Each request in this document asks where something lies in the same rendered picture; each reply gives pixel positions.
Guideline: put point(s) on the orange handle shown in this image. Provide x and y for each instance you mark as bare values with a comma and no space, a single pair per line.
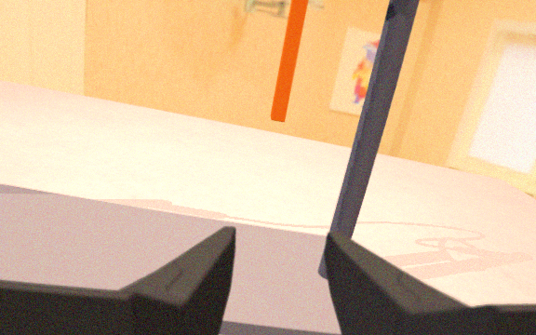
289,57

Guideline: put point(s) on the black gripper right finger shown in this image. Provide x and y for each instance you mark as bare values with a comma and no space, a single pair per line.
372,296

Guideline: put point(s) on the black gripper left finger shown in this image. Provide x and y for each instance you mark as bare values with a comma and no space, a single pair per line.
186,296

